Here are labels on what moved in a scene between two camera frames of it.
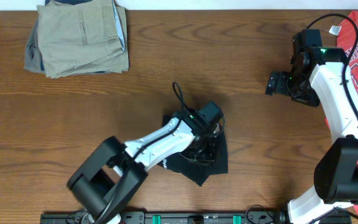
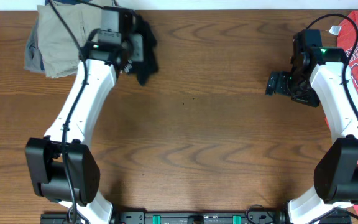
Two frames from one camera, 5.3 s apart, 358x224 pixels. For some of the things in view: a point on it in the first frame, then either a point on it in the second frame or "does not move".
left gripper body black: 204,149 → 148,58
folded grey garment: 33,60 does not move
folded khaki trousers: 82,37 does not move
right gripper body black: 278,83 does not move
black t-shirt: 197,172 → 150,66
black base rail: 199,217 does not move
